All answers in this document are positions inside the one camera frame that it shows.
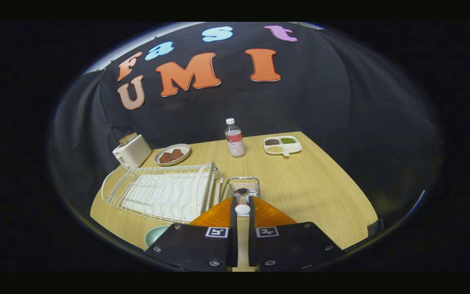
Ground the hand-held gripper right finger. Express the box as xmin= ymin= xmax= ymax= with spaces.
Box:
xmin=248 ymin=196 xmax=344 ymax=272

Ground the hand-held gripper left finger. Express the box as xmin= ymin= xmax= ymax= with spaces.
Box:
xmin=144 ymin=196 xmax=239 ymax=272

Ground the spoon with white handle end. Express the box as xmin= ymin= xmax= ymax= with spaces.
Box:
xmin=233 ymin=188 xmax=252 ymax=216

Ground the metal wire basket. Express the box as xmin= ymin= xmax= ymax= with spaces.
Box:
xmin=220 ymin=176 xmax=261 ymax=202

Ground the green plate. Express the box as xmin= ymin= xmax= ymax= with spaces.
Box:
xmin=144 ymin=225 xmax=171 ymax=249

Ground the white wire dish rack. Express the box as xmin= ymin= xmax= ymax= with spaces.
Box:
xmin=102 ymin=162 xmax=224 ymax=225

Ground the white divided dish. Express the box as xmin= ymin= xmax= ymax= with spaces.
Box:
xmin=263 ymin=135 xmax=303 ymax=158

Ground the beige plate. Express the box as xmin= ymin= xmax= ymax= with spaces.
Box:
xmin=154 ymin=143 xmax=191 ymax=167

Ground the clear plastic bottle red label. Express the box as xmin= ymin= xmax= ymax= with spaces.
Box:
xmin=224 ymin=118 xmax=246 ymax=158

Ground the white toaster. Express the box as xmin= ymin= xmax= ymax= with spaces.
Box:
xmin=112 ymin=134 xmax=153 ymax=168

